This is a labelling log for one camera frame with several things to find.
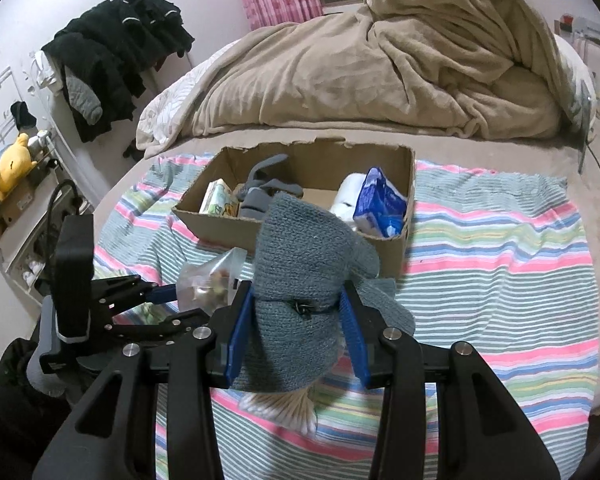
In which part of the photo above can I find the white shelf unit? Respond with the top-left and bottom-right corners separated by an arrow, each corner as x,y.
0,160 -> 97,306

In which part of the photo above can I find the yellow plush toy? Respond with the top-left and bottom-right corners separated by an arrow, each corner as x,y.
0,132 -> 39,204

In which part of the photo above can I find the small brown cardboard box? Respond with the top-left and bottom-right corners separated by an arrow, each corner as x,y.
0,177 -> 37,223

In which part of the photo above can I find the grey-blue knitted sock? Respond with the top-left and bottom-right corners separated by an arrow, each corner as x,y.
229,192 -> 415,394

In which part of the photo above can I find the pile of black clothes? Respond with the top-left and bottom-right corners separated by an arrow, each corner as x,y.
41,0 -> 195,144

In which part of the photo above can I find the green tissue pack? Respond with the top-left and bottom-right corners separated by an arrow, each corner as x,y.
200,180 -> 241,219

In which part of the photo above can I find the white pillow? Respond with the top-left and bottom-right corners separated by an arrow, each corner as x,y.
554,35 -> 598,131

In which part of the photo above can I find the white paper roll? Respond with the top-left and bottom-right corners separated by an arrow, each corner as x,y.
329,174 -> 371,234

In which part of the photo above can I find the cotton swabs pack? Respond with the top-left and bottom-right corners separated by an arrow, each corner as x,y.
237,382 -> 321,434

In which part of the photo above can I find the grey quilted garment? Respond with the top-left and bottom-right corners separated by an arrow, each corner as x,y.
62,75 -> 104,126

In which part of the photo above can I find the black looped cable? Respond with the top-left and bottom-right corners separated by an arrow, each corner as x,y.
47,180 -> 84,226

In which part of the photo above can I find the striped towel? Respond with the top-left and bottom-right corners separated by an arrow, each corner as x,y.
92,152 -> 600,480

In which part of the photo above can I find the bed with brown sheet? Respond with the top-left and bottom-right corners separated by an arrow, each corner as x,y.
95,35 -> 600,416

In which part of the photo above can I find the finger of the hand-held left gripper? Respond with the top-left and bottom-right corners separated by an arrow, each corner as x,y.
92,274 -> 181,319
100,307 -> 227,357

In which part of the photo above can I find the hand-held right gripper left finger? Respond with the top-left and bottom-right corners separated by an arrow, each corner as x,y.
32,282 -> 255,480

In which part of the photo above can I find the white patterned duvet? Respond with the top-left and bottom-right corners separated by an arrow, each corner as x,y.
136,40 -> 241,162

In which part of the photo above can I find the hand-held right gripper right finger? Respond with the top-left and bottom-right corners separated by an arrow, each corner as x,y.
339,280 -> 561,480

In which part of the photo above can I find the clear plastic bag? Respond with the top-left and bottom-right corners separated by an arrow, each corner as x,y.
176,247 -> 251,312

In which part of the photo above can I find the blue plastic packet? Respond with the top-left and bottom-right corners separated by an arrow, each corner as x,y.
352,167 -> 409,239

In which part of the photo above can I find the black hat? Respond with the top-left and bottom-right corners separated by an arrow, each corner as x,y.
10,101 -> 39,129

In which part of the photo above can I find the beige fleece blanket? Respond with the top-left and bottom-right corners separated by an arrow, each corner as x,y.
182,0 -> 580,142

